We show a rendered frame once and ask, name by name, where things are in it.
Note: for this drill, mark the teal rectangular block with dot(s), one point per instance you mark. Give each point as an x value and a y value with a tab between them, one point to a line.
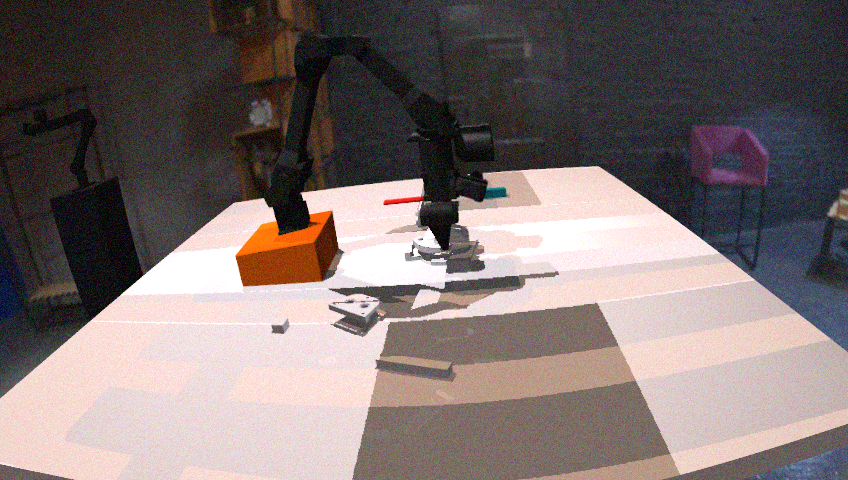
495	192

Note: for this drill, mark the red flat bar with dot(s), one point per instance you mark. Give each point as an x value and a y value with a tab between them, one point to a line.
403	200

